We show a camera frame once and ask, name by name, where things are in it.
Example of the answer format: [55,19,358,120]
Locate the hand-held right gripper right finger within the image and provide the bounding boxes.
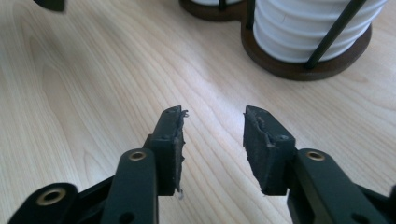
[242,105,298,197]

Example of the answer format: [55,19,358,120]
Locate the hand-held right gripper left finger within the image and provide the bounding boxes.
[143,105,190,199]

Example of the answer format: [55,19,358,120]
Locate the dark wooden cup holder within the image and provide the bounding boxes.
[178,0,374,82]

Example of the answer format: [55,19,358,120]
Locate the stack of white paper cups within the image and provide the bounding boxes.
[190,0,247,7]
[252,0,389,64]

